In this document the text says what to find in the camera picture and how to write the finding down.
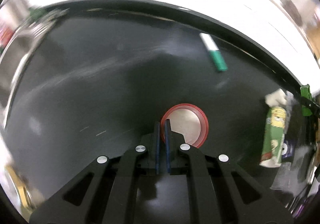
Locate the green drink carton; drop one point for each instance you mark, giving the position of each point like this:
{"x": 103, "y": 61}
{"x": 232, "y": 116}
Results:
{"x": 273, "y": 138}

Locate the steel kitchen sink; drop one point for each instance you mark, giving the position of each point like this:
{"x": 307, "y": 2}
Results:
{"x": 19, "y": 50}

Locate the red plastic lid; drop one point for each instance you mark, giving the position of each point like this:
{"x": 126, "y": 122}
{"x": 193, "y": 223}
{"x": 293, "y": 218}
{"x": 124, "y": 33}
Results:
{"x": 188, "y": 120}

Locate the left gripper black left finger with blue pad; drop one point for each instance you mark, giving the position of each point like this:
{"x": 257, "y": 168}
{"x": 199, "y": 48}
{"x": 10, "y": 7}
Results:
{"x": 104, "y": 191}

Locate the clear plastic wrapper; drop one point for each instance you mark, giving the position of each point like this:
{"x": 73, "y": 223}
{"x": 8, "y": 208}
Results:
{"x": 291, "y": 177}

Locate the white green marker pen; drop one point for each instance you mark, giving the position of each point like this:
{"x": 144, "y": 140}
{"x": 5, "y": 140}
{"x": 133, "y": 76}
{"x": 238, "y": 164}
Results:
{"x": 214, "y": 52}

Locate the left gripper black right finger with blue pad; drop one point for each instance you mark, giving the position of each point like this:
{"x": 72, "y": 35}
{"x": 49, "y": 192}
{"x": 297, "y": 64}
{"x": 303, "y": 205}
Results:
{"x": 220, "y": 192}

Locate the crumpled white tissue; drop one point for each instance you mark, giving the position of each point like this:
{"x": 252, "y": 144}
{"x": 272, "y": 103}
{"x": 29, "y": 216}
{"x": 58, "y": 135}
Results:
{"x": 276, "y": 98}

